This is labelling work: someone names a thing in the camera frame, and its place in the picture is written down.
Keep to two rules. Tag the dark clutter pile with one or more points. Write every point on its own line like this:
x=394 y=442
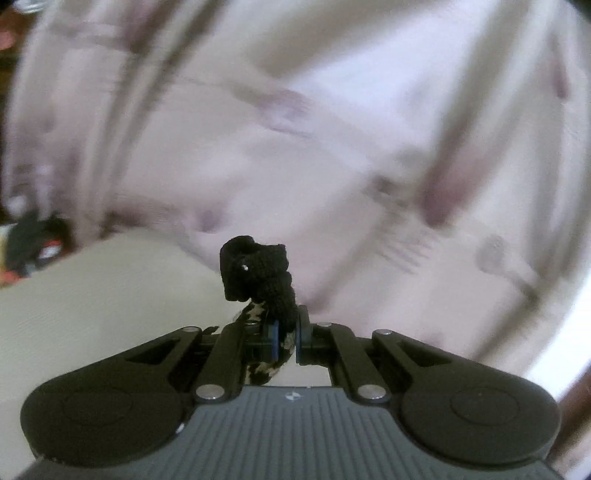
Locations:
x=32 y=247

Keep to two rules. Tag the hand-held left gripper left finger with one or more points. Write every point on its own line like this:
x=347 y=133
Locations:
x=274 y=342

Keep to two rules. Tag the zebra striped knit sock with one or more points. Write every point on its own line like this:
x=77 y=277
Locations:
x=258 y=272

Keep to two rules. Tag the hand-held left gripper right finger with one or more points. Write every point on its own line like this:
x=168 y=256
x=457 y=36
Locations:
x=299 y=345

